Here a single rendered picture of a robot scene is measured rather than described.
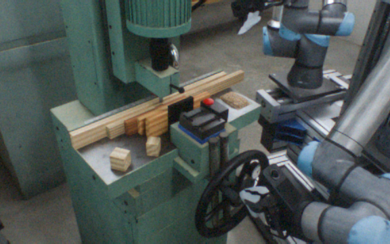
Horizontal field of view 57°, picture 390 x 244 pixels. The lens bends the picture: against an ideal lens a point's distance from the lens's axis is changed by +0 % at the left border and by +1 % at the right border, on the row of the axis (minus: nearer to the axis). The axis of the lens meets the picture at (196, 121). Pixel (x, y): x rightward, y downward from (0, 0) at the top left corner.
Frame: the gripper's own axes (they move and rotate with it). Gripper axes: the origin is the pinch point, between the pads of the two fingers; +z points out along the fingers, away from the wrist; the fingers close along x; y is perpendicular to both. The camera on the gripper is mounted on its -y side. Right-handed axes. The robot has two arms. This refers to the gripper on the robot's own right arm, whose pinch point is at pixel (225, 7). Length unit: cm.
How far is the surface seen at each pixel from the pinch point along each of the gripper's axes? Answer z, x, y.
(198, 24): -204, -41, -258
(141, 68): 15.7, 6.3, -25.8
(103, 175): 40, 30, -21
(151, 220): 28, 51, -32
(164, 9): 16.4, -3.8, -3.6
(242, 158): 11.9, 38.0, -0.1
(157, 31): 17.8, 0.3, -7.6
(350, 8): -320, 3, -144
